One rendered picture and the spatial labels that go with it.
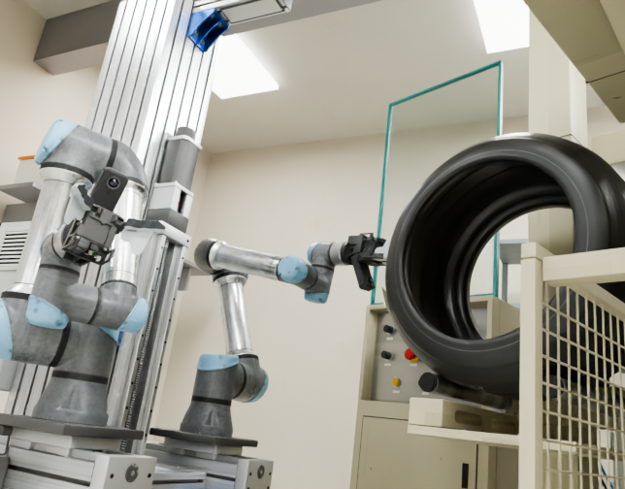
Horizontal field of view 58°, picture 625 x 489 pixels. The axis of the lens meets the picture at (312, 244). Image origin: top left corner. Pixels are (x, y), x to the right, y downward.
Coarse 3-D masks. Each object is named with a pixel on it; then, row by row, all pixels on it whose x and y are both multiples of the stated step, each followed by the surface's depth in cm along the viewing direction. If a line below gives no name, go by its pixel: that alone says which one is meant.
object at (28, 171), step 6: (24, 156) 407; (30, 156) 404; (24, 162) 407; (30, 162) 404; (18, 168) 407; (24, 168) 404; (30, 168) 401; (36, 168) 398; (18, 174) 405; (24, 174) 402; (30, 174) 399; (36, 174) 396; (18, 180) 402; (24, 180) 399; (30, 180) 396; (36, 180) 393; (42, 180) 390
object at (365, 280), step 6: (354, 258) 166; (354, 264) 165; (360, 264) 164; (354, 270) 164; (360, 270) 163; (366, 270) 164; (360, 276) 162; (366, 276) 162; (360, 282) 161; (366, 282) 160; (372, 282) 162; (360, 288) 161; (366, 288) 161; (372, 288) 162
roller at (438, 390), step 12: (420, 384) 128; (432, 384) 126; (444, 384) 128; (456, 384) 132; (444, 396) 131; (456, 396) 132; (468, 396) 135; (480, 396) 138; (492, 396) 142; (504, 408) 148
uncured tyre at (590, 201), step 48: (480, 144) 133; (528, 144) 124; (576, 144) 120; (432, 192) 138; (480, 192) 155; (528, 192) 151; (576, 192) 112; (624, 192) 111; (432, 240) 158; (480, 240) 158; (576, 240) 109; (624, 240) 106; (432, 288) 159; (624, 288) 105; (432, 336) 125; (480, 336) 150; (480, 384) 118
